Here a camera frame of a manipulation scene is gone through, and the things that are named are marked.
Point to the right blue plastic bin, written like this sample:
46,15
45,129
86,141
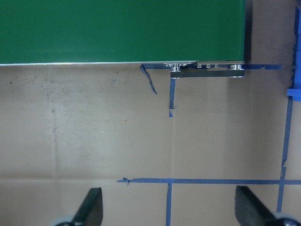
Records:
295,94

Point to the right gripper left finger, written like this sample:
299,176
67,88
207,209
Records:
90,213

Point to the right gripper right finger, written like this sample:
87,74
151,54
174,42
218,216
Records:
250,211

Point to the green conveyor belt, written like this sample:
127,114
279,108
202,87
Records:
179,34

